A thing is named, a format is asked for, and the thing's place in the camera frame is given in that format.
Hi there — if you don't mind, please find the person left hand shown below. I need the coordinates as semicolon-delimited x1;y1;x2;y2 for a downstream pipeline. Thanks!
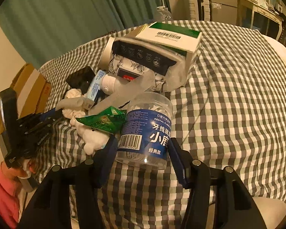
1;159;36;180

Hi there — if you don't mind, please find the cardboard box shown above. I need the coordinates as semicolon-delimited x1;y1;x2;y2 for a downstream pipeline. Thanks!
0;62;53;145

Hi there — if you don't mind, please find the green snack packet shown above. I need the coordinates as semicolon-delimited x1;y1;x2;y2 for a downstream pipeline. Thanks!
76;106;127;134

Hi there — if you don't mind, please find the green curtain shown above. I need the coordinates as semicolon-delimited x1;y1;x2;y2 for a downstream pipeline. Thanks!
0;0;169;68

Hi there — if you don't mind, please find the black glossy tray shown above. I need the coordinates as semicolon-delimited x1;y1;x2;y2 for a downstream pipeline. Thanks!
65;66;96;95

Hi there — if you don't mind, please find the dental floss jar blue label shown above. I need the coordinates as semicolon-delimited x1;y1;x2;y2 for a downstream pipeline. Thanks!
116;92;173;170

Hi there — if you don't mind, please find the blue tissue pack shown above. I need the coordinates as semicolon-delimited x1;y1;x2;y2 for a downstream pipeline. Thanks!
83;70;106;110

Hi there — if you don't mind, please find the white vanity table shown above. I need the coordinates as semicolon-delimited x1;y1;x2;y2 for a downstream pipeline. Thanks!
238;0;284;40

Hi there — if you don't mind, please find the clear water bottle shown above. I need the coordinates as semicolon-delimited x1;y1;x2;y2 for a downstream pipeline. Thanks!
154;6;173;22

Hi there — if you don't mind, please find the black white device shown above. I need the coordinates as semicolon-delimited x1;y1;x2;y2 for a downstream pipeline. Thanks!
108;37;189;92

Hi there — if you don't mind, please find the white plush toy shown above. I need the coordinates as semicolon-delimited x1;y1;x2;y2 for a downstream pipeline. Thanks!
62;88;111;156

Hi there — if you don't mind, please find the green white carton box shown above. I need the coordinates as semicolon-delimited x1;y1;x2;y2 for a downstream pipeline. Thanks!
127;22;202;87

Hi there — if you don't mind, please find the white suitcase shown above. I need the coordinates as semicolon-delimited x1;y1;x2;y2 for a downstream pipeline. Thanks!
184;0;211;21

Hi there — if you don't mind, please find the grey cabinet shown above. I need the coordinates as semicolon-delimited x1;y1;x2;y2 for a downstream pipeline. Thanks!
210;0;238;25

